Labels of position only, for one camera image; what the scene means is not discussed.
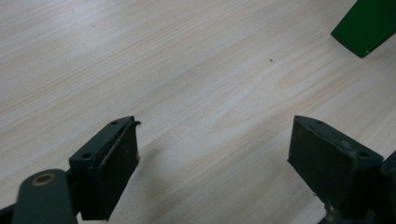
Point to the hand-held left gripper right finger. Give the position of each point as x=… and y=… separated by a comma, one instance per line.
x=330, y=165

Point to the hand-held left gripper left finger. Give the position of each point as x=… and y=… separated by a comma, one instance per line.
x=107, y=168

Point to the green flat box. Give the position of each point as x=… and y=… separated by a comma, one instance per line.
x=367, y=25

